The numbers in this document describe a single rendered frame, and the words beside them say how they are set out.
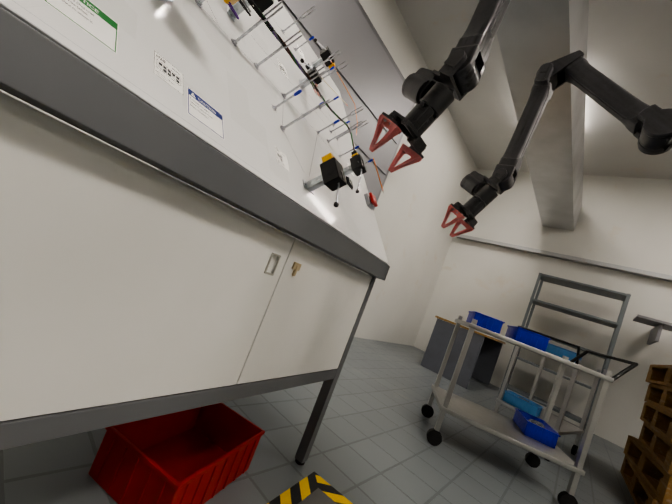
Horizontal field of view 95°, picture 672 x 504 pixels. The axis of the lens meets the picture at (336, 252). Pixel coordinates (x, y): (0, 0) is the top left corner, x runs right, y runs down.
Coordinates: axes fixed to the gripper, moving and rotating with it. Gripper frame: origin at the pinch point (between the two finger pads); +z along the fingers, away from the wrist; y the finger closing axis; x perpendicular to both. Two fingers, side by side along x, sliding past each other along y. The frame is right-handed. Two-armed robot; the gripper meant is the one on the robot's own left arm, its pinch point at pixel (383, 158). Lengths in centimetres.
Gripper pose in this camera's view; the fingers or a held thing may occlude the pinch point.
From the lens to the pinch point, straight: 78.1
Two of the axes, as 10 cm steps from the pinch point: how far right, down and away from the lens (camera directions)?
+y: -5.9, -2.9, -7.5
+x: 4.5, 6.6, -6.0
